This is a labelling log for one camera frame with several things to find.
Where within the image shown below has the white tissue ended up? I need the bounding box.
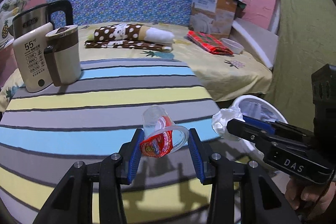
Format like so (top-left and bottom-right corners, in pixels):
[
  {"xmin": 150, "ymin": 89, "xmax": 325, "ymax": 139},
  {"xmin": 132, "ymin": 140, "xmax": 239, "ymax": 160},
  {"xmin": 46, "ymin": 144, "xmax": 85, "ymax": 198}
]
[{"xmin": 211, "ymin": 106, "xmax": 244, "ymax": 141}]

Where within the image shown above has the clear cup red wrapper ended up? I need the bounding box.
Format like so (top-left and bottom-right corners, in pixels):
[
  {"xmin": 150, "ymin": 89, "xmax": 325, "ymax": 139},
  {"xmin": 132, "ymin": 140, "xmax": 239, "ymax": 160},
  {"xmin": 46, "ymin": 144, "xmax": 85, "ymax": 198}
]
[{"xmin": 139, "ymin": 105, "xmax": 189, "ymax": 158}]

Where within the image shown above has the white round trash bin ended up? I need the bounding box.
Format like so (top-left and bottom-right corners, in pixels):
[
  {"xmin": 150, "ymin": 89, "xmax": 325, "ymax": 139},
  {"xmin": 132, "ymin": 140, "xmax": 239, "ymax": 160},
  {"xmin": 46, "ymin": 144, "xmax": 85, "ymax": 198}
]
[{"xmin": 230, "ymin": 95, "xmax": 288, "ymax": 174}]

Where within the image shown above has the person's right hand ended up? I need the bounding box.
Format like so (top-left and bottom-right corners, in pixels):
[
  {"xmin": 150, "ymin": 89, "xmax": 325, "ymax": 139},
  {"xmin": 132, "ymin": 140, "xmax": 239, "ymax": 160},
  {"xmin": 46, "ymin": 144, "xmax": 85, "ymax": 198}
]
[{"xmin": 285, "ymin": 177, "xmax": 335, "ymax": 223}]

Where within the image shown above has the striped table cloth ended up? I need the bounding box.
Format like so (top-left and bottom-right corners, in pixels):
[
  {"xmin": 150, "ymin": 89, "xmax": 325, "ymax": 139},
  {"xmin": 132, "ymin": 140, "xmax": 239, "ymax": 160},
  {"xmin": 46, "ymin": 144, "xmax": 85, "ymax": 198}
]
[{"xmin": 1, "ymin": 59, "xmax": 244, "ymax": 223}]

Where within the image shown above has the yellow bed sheet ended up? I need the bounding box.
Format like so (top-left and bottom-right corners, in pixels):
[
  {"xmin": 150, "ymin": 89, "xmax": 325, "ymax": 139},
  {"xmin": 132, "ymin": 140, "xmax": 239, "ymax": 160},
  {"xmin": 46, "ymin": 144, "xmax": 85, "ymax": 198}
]
[{"xmin": 1, "ymin": 23, "xmax": 272, "ymax": 113}]

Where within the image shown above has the green curtain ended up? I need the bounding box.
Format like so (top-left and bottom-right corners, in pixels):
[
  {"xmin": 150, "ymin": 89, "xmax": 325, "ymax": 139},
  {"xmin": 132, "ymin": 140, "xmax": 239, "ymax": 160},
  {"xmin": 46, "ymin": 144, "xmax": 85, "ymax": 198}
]
[{"xmin": 265, "ymin": 0, "xmax": 335, "ymax": 130}]

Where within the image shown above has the clear plastic bowl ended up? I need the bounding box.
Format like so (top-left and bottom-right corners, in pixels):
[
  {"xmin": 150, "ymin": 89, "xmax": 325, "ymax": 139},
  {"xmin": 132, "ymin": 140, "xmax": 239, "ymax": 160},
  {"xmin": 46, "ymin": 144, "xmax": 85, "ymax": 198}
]
[{"xmin": 220, "ymin": 38, "xmax": 244, "ymax": 55}]

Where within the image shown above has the cream brown lidded mug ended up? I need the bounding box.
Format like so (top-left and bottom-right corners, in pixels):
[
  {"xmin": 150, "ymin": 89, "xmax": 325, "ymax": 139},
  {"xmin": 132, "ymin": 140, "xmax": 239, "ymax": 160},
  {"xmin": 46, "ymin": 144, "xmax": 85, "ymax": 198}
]
[{"xmin": 44, "ymin": 25, "xmax": 81, "ymax": 86}]

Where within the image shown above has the red plaid folded cloth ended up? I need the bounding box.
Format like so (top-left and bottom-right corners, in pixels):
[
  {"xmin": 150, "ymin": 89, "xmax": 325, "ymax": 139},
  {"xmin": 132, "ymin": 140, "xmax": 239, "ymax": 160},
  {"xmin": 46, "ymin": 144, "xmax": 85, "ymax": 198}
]
[{"xmin": 185, "ymin": 31, "xmax": 234, "ymax": 56}]

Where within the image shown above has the pink storage box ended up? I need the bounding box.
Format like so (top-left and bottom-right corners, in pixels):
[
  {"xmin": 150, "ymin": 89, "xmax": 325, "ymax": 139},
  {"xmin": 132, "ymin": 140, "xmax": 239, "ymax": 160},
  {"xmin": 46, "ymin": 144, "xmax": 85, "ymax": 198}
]
[{"xmin": 0, "ymin": 39, "xmax": 17, "ymax": 87}]

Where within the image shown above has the bedding package box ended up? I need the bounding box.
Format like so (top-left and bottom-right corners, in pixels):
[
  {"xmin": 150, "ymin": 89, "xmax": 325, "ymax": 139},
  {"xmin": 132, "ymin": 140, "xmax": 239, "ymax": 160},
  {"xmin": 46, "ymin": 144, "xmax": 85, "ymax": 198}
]
[{"xmin": 189, "ymin": 0, "xmax": 246, "ymax": 39}]

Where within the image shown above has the brown polka dot pillow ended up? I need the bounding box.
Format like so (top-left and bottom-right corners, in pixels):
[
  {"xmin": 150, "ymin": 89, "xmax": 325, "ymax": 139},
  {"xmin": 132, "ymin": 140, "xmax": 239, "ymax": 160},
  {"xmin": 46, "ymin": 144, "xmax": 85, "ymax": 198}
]
[{"xmin": 84, "ymin": 23, "xmax": 174, "ymax": 52}]

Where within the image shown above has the cream electric kettle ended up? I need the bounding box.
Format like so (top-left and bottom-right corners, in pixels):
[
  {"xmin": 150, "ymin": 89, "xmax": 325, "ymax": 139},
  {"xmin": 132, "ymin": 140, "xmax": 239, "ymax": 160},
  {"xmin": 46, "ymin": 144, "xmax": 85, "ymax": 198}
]
[{"xmin": 12, "ymin": 0, "xmax": 74, "ymax": 93}]

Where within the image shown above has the pineapple print pillow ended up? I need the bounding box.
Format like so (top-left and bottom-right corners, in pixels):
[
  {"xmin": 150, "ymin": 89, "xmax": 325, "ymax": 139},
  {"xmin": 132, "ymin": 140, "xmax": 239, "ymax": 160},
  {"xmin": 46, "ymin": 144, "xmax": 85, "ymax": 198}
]
[{"xmin": 0, "ymin": 0, "xmax": 29, "ymax": 47}]

